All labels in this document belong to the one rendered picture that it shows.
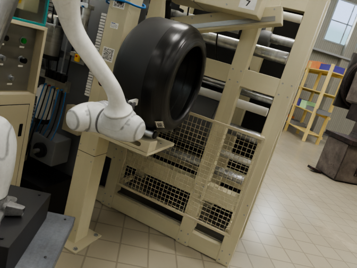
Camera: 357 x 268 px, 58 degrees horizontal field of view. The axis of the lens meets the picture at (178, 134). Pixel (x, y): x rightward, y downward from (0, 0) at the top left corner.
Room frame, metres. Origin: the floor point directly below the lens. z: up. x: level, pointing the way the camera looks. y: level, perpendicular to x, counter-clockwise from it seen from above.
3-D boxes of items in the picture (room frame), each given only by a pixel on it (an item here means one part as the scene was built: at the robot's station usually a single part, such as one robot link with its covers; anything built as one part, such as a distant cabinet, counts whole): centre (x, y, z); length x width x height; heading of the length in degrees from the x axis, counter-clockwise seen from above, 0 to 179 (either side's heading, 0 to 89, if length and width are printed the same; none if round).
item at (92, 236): (1.88, 0.48, 0.01); 0.27 x 0.27 x 0.02; 71
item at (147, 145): (1.68, 0.28, 0.83); 0.36 x 0.09 x 0.06; 71
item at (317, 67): (10.01, -3.42, 1.12); 2.48 x 0.66 x 2.25; 8
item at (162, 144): (1.81, 0.24, 0.80); 0.37 x 0.36 x 0.02; 161
